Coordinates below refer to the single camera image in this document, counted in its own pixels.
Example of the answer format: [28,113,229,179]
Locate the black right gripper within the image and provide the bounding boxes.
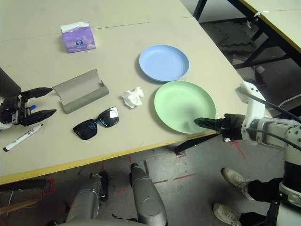
[193,113,246,141]

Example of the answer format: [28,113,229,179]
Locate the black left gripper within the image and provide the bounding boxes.
[0,87,57,127]

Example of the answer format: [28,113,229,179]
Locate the green plate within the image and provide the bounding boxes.
[154,81,216,135]

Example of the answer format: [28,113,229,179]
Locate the black whiteboard marker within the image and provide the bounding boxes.
[3,124,44,152]

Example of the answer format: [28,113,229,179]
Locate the grey glasses case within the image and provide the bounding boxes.
[52,68,110,114]

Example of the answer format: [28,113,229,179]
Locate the black sunglasses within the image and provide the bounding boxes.
[72,106,120,141]

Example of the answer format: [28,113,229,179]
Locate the white tissue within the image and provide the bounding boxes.
[121,86,144,109]

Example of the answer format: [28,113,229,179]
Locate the black table leg bar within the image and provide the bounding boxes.
[0,178,52,193]
[175,133,222,153]

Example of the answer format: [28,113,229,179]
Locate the black cup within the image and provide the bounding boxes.
[0,67,22,97]

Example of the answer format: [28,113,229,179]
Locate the white bystander shoe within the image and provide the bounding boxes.
[221,167,254,201]
[213,203,243,226]

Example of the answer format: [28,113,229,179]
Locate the purple tissue pack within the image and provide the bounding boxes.
[60,21,97,54]

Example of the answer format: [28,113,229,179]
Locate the blue plate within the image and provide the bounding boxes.
[138,44,190,83]

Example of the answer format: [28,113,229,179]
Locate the black trousered bystander leg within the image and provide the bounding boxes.
[248,178,283,203]
[239,211,269,226]

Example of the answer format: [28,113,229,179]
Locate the robot grey legs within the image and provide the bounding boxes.
[130,163,167,226]

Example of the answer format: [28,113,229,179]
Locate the wooden stick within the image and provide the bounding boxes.
[0,199,40,214]

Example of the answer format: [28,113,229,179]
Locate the silver robot left leg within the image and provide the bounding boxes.
[65,171,110,223]

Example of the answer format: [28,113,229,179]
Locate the white zip tie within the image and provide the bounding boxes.
[253,9,271,17]

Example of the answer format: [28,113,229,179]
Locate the yellow edged neighbouring table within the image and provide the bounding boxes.
[194,0,301,69]

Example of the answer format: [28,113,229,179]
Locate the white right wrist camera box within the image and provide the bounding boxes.
[235,81,268,125]

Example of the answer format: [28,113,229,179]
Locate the black right camera cable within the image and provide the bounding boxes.
[242,90,301,151]

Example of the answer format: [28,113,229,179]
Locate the white floor cable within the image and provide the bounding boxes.
[281,93,301,106]

